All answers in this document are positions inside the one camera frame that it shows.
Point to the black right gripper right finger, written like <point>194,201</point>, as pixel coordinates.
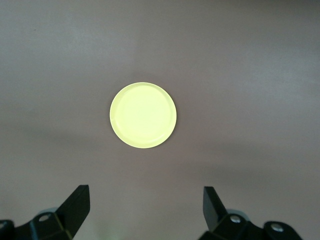
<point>215,215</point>

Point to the yellow round plate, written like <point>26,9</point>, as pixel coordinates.
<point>143,115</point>

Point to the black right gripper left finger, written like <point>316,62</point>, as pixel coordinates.
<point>75,212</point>

